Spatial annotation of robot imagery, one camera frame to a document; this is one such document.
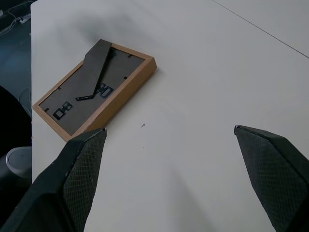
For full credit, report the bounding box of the wooden picture frame face down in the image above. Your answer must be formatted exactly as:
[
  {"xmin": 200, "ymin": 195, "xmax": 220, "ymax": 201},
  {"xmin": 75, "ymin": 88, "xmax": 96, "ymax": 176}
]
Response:
[{"xmin": 32, "ymin": 39, "xmax": 157, "ymax": 143}]

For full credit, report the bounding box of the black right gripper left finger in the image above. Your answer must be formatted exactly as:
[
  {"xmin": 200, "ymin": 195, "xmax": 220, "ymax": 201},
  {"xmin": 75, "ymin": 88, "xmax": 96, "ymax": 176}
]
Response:
[{"xmin": 0, "ymin": 127, "xmax": 108, "ymax": 232}]

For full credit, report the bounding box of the white cable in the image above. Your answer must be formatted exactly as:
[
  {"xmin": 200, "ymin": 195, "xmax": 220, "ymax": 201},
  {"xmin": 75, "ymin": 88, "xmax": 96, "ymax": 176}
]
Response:
[{"xmin": 0, "ymin": 16, "xmax": 25, "ymax": 36}]

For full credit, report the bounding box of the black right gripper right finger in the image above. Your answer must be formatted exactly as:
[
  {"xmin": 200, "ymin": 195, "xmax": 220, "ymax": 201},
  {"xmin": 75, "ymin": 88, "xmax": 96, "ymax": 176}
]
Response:
[{"xmin": 233, "ymin": 125, "xmax": 309, "ymax": 232}]

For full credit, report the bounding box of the white round device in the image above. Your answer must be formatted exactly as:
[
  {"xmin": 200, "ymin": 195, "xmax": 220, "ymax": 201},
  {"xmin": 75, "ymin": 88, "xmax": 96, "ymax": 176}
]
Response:
[{"xmin": 5, "ymin": 146, "xmax": 32, "ymax": 178}]

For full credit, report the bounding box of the black rounded object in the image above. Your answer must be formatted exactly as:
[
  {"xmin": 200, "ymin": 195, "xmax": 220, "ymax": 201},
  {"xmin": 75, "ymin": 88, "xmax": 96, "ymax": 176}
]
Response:
[{"xmin": 0, "ymin": 85, "xmax": 32, "ymax": 158}]

